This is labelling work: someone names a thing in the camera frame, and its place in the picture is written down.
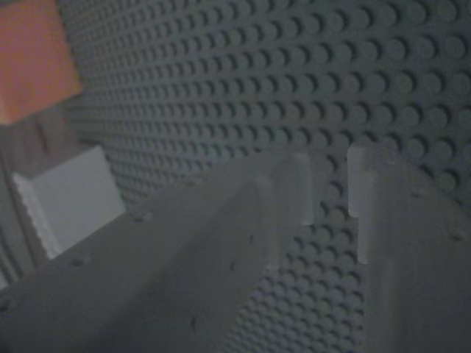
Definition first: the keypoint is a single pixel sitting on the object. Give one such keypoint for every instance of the grey lego block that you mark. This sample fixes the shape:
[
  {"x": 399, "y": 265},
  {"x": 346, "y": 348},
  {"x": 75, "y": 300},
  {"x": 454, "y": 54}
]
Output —
[{"x": 77, "y": 198}]

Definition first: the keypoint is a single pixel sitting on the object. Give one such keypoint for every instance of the grey studded baseplate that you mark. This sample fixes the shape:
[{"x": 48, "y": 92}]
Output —
[{"x": 257, "y": 73}]

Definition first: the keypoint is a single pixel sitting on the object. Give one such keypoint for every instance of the orange lego block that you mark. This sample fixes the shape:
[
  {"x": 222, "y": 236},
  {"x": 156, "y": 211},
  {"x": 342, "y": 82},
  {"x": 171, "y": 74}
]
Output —
[{"x": 33, "y": 59}]

